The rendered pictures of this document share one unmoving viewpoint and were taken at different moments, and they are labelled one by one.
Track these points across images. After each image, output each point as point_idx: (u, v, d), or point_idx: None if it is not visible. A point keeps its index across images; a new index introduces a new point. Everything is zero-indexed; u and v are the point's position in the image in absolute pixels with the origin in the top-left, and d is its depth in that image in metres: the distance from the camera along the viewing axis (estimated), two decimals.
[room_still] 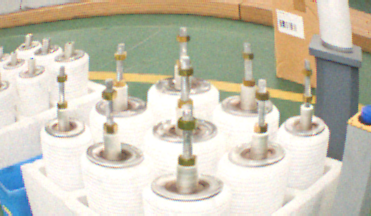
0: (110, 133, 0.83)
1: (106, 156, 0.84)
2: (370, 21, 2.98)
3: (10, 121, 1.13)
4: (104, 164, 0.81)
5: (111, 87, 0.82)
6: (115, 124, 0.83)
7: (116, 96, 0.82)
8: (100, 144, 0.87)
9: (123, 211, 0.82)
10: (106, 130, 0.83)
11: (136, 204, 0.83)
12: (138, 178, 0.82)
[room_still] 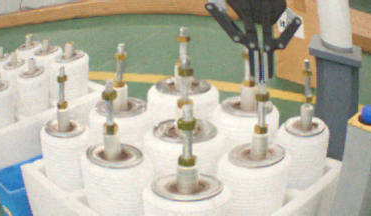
0: None
1: (106, 156, 0.84)
2: (370, 21, 2.98)
3: (10, 121, 1.13)
4: (104, 164, 0.81)
5: (111, 87, 0.82)
6: (115, 124, 0.83)
7: (116, 96, 0.82)
8: (100, 144, 0.87)
9: (123, 212, 0.82)
10: (106, 130, 0.83)
11: (136, 204, 0.83)
12: (138, 178, 0.82)
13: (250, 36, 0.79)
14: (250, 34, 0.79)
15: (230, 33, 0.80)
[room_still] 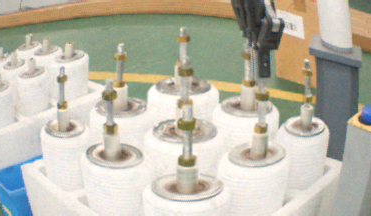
0: None
1: (106, 156, 0.84)
2: (370, 21, 2.98)
3: (10, 121, 1.13)
4: (104, 164, 0.81)
5: (111, 87, 0.82)
6: (115, 124, 0.83)
7: (116, 96, 0.82)
8: (100, 144, 0.87)
9: (123, 212, 0.82)
10: (106, 130, 0.83)
11: (136, 204, 0.83)
12: (138, 178, 0.82)
13: None
14: None
15: (278, 42, 0.78)
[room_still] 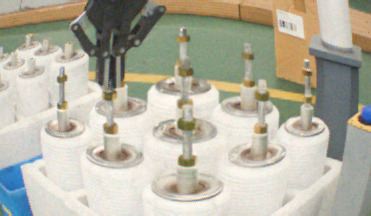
0: None
1: (106, 156, 0.84)
2: (370, 21, 2.98)
3: (10, 121, 1.13)
4: (104, 164, 0.81)
5: None
6: (105, 125, 0.83)
7: (103, 98, 0.82)
8: (100, 144, 0.87)
9: (123, 211, 0.82)
10: (107, 125, 0.85)
11: (136, 204, 0.83)
12: (138, 178, 0.82)
13: (117, 37, 0.82)
14: (117, 35, 0.82)
15: (135, 33, 0.83)
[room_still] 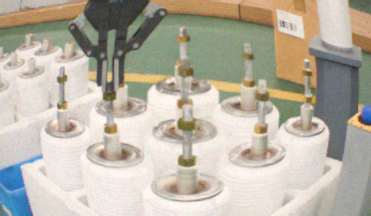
0: None
1: (106, 156, 0.84)
2: (370, 21, 2.98)
3: (10, 121, 1.13)
4: (104, 163, 0.82)
5: (110, 88, 0.82)
6: (114, 126, 0.83)
7: (114, 98, 0.82)
8: (100, 144, 0.88)
9: (123, 211, 0.83)
10: (104, 130, 0.83)
11: (136, 204, 0.83)
12: (138, 177, 0.82)
13: None
14: None
15: None
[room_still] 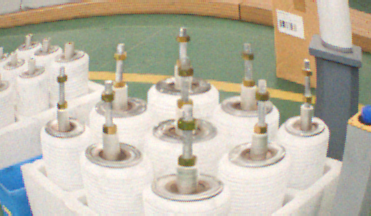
0: None
1: (105, 156, 0.84)
2: (370, 21, 2.98)
3: (10, 121, 1.13)
4: (101, 163, 0.82)
5: (108, 89, 0.82)
6: (111, 127, 0.83)
7: (112, 99, 0.82)
8: (101, 144, 0.88)
9: (119, 211, 0.83)
10: (102, 129, 0.84)
11: (132, 204, 0.83)
12: (134, 178, 0.82)
13: None
14: None
15: None
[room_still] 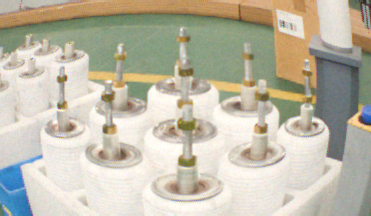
0: None
1: (105, 156, 0.84)
2: None
3: (10, 121, 1.13)
4: (101, 163, 0.82)
5: (108, 89, 0.82)
6: (111, 127, 0.83)
7: (112, 99, 0.82)
8: (101, 144, 0.88)
9: (119, 211, 0.83)
10: (102, 129, 0.84)
11: (132, 204, 0.83)
12: (134, 178, 0.82)
13: None
14: None
15: None
